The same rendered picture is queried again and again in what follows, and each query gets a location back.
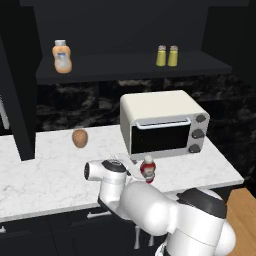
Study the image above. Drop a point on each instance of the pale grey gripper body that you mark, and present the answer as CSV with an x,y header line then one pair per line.
x,y
135,170

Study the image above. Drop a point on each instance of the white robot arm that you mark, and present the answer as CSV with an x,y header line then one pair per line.
x,y
150,206

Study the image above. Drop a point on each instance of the red condiment bottle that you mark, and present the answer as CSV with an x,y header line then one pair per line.
x,y
148,168

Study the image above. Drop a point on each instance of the yellow shaker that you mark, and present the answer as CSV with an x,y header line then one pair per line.
x,y
172,57
161,57

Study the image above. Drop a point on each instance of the black cabinet door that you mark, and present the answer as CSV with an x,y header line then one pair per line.
x,y
18,110
233,36

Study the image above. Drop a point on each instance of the orange condiment bottle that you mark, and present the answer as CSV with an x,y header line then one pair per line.
x,y
62,58

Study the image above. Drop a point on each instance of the toaster oven glass door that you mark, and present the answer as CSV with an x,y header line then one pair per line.
x,y
160,137

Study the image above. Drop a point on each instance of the grey toaster oven knob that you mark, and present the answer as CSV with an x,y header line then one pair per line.
x,y
198,134
201,118
194,148

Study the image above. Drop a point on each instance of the brown potato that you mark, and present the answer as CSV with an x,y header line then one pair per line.
x,y
80,138

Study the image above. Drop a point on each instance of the white toaster oven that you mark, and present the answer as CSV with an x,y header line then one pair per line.
x,y
156,110

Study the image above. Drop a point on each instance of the black drawer front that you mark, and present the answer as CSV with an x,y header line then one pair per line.
x,y
76,221
23,226

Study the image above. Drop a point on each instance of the black wall cabinet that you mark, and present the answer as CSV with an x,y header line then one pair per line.
x,y
133,70

